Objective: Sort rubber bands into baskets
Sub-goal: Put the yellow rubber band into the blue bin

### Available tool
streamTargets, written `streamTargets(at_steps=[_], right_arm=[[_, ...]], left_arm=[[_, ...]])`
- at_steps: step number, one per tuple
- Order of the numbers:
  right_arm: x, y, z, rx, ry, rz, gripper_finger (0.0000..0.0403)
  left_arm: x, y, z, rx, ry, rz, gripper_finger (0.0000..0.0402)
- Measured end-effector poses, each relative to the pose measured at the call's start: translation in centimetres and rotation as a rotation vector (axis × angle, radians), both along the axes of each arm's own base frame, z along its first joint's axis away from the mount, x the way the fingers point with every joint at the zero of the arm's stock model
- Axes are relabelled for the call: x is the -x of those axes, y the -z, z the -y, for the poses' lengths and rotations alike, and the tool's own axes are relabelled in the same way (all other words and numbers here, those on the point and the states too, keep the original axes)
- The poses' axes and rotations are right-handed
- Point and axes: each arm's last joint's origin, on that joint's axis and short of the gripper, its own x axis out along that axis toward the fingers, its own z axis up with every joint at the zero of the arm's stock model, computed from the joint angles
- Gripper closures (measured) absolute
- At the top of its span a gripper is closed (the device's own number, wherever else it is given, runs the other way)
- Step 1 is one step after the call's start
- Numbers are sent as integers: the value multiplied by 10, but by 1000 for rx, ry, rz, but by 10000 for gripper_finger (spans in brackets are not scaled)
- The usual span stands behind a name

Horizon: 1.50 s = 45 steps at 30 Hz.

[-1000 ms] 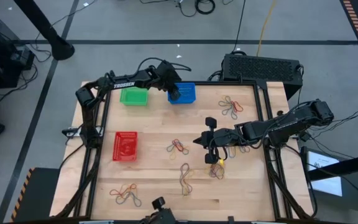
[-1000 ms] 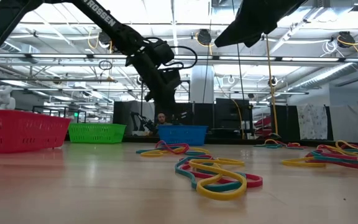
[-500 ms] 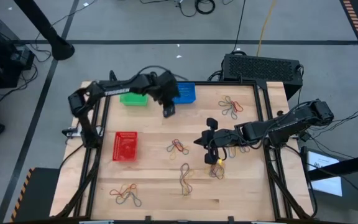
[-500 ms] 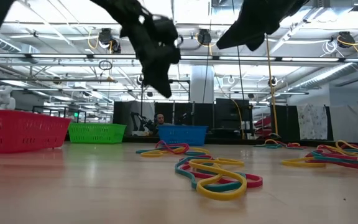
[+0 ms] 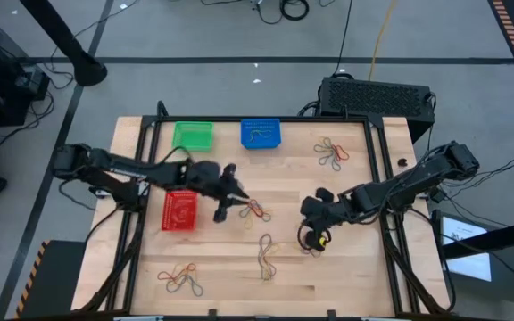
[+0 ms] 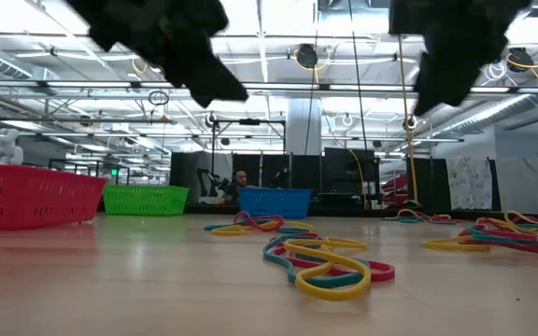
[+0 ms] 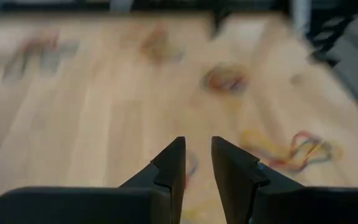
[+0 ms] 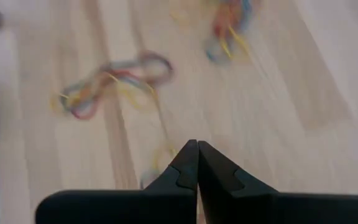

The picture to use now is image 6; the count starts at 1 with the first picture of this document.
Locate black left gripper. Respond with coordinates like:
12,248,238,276
65,0,250,108

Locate black hanging cable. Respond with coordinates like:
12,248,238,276
346,0,369,150

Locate black metal frame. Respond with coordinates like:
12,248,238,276
48,158,131,186

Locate small rubber bands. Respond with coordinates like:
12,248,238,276
394,207,452,220

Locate black partition panel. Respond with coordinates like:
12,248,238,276
322,147,382,196
407,156,452,212
231,153,322,191

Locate black cable reel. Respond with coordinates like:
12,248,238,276
294,42,320,71
505,46,535,74

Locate grey cloth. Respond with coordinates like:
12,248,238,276
495,156,538,215

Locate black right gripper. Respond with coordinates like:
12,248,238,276
389,0,531,117

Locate dark grey partition panel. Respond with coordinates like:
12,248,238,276
169,150,234,204

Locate green plastic basket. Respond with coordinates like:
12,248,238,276
102,184,191,217

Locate black table frame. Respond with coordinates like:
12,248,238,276
95,201,538,230

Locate yellow hanging cable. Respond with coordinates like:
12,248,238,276
395,33,419,203

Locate blue plastic basket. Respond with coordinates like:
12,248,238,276
237,187,315,220

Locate yellow rubber band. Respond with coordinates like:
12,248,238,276
421,236,492,252
283,236,373,302
210,221,316,237
476,209,538,244

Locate red plastic basket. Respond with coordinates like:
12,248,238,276
0,162,107,231

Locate person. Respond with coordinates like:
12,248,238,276
221,168,260,205

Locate black gantry frame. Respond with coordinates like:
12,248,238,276
209,118,288,188

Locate red rack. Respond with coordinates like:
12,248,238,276
380,173,410,206

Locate white patterned cloth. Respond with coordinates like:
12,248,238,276
446,156,494,211

